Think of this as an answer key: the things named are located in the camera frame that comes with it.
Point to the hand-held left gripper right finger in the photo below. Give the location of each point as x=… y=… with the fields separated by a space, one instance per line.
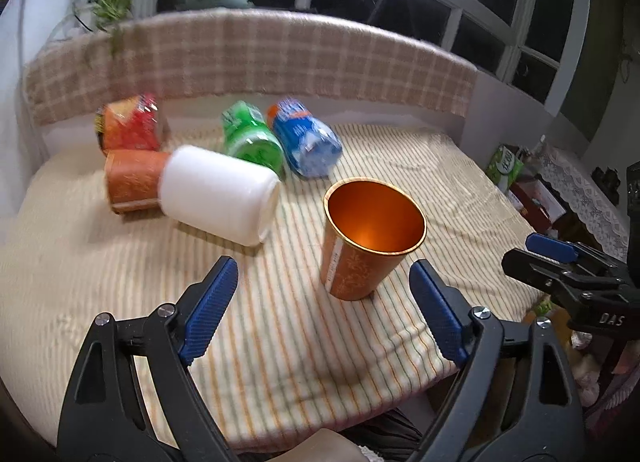
x=436 y=312

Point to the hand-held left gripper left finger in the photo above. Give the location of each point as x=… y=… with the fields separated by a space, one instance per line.
x=212 y=304

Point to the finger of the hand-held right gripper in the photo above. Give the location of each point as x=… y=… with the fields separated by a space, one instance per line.
x=550 y=244
x=535 y=267

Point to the orange metallic cup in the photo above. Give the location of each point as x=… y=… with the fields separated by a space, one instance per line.
x=357 y=269

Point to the orange patterned cup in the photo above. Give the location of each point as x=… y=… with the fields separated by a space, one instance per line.
x=132 y=179

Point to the red box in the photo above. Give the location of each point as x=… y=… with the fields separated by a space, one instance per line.
x=537 y=202

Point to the white lace cloth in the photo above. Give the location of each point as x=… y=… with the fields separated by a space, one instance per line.
x=585 y=194

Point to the green carton box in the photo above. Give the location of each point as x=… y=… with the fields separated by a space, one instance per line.
x=504 y=168

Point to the white plastic jar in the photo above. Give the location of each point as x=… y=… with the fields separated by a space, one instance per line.
x=215 y=192

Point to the dark pleated cloth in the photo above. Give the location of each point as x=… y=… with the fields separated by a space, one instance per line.
x=382 y=434

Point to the green plastic bottle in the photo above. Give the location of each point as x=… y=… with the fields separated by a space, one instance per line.
x=252 y=137

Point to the beige rounded object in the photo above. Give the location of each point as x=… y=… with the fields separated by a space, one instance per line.
x=320 y=447

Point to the blue labelled plastic bottle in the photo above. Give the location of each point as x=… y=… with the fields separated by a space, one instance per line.
x=306 y=139

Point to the red orange snack packet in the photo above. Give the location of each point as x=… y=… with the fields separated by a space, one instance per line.
x=131 y=124

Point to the pink checked cloth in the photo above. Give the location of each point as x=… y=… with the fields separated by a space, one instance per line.
x=260 y=59

